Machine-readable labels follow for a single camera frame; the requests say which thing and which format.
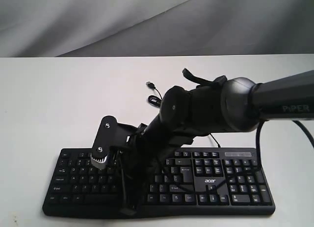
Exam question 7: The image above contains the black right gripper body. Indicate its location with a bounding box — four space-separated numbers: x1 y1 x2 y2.
121 123 179 183

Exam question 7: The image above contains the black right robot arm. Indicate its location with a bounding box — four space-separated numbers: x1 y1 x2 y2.
119 69 314 216

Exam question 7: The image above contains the black Acer keyboard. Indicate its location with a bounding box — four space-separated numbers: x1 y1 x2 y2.
42 147 275 219

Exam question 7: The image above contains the grey backdrop cloth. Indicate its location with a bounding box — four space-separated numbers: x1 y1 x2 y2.
0 0 314 57

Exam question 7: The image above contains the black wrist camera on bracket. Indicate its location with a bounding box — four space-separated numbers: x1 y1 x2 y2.
90 115 136 170

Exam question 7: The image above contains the black USB cable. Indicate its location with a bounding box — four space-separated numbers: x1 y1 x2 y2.
145 81 221 148

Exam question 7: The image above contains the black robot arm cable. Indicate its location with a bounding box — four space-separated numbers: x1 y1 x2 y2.
159 120 314 196

